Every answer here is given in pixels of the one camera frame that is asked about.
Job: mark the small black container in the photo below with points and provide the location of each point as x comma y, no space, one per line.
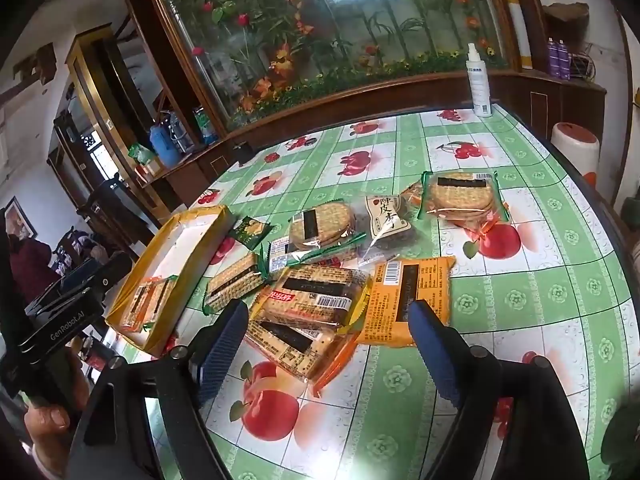
242,154

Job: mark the person's left forearm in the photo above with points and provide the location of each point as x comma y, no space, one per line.
45,467

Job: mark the framed wall picture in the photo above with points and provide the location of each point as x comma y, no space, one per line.
20,217

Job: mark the wooden flower display cabinet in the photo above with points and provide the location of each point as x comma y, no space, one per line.
320,40

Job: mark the dark dried fruit packet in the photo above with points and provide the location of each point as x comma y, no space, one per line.
387,225

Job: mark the small green snack packet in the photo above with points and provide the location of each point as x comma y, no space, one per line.
249,232

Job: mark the yellow cardboard box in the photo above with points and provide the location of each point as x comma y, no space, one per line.
190,240

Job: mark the person's left hand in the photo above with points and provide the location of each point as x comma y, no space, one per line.
50,425

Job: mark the white label snack packet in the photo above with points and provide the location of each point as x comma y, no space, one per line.
281,255

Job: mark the dark wooden chair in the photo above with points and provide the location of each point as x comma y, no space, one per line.
115,215

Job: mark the green-edged square cracker packet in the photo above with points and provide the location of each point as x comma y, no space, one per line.
235,282

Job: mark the blue thermos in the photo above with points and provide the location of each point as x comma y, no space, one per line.
164,145

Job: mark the green bag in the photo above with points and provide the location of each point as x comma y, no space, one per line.
141,154

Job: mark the green label water bottle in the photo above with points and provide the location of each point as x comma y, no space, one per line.
205,126

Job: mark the long red-label cracker packet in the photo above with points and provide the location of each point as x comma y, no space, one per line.
310,295

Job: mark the green fruit-print tablecloth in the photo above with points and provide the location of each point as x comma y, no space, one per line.
525,280

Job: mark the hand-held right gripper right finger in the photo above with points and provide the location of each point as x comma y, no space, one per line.
434,355

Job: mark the white spray bottle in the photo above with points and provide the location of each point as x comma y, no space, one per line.
479,85

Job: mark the orange snack packet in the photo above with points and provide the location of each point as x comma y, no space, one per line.
390,300

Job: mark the orange-edged square cracker packet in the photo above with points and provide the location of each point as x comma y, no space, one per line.
147,302

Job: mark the round cracker packet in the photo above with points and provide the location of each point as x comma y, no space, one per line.
460,200
320,227

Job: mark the white stool with red top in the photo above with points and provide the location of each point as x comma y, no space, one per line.
575,152

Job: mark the long orange-edged cracker packet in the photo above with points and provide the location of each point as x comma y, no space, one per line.
295,350

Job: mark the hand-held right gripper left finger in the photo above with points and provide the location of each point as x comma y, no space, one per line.
222,352

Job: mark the small orange cracker packet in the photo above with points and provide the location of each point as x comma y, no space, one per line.
412,200

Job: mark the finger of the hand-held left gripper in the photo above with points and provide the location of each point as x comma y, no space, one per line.
90,280

